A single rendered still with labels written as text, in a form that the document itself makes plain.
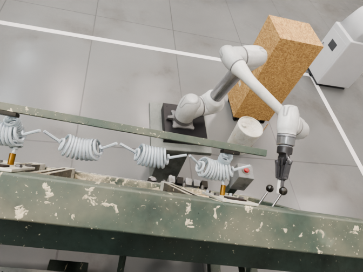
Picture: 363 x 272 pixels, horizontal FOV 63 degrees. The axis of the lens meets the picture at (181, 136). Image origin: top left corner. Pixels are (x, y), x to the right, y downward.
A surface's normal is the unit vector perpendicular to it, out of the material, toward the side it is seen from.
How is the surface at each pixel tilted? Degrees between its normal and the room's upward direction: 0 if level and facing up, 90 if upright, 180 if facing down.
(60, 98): 0
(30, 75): 0
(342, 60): 90
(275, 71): 90
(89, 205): 34
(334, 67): 90
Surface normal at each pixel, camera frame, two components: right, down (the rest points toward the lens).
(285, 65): 0.09, 0.79
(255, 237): 0.21, -0.07
